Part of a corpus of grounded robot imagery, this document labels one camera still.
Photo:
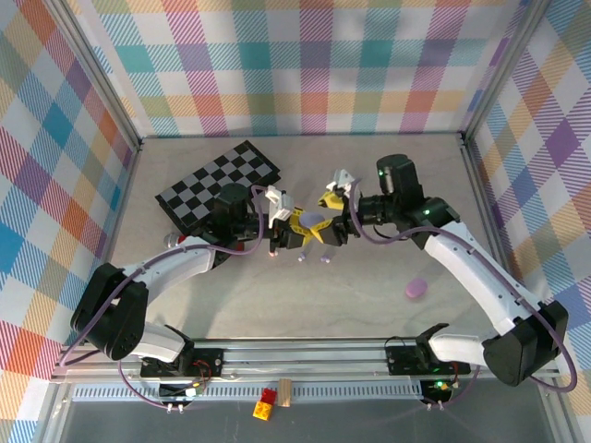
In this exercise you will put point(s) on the red toy brick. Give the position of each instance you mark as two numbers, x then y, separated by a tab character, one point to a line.
268	397

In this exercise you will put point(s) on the aluminium frame rail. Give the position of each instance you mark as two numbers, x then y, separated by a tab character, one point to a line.
300	360

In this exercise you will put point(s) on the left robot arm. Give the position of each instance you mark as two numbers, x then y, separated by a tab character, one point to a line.
184	267

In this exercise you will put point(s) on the pale lavender earbud case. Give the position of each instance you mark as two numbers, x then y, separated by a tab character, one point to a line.
314	219

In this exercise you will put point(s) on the yellow toy brick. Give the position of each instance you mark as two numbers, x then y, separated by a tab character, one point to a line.
262	410

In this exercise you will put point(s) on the aluminium side rail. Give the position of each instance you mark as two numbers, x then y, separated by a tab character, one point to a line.
478	184
125	184

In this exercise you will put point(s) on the orchid purple earbud case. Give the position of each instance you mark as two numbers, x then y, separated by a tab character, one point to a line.
415	288

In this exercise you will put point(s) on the red marker grey cap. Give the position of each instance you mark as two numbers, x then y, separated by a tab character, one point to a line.
170	240

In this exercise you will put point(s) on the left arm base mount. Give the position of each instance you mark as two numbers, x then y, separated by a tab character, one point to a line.
208	362

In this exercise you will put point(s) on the small circuit board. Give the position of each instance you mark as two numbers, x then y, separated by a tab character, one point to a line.
191	391
441	386

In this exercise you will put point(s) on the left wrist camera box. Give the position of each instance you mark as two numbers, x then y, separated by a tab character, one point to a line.
279	203

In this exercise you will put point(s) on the black grey folding chessboard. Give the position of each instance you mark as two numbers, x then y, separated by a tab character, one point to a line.
217	180

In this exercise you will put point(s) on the aluminium corner post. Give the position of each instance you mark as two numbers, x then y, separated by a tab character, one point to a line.
96	69
503	69

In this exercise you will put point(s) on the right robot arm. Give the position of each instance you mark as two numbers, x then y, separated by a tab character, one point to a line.
461	263

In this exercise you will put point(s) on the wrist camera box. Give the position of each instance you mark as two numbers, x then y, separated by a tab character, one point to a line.
341	180
279	203

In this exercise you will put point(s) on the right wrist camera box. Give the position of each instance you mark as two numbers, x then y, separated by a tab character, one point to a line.
341	180

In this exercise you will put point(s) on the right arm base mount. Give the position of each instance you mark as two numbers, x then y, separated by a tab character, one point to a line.
401	362

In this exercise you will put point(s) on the small wooden block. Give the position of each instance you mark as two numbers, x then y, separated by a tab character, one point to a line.
285	393

